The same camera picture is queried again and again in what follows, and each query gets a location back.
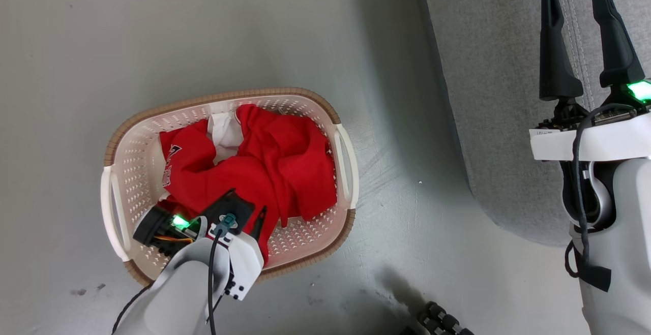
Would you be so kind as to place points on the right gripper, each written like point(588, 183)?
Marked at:
point(600, 139)

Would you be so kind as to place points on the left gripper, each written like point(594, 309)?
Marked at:
point(246, 261)

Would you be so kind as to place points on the red and white jersey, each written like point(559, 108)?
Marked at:
point(285, 162)

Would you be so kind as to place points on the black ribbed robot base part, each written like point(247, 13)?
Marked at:
point(442, 321)

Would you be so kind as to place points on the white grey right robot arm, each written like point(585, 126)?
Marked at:
point(630, 223)

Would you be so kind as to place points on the cream perforated laundry basket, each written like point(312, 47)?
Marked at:
point(137, 172)

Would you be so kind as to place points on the grey fabric sofa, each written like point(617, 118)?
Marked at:
point(488, 96)

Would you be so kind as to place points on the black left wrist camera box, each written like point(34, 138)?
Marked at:
point(231, 205)

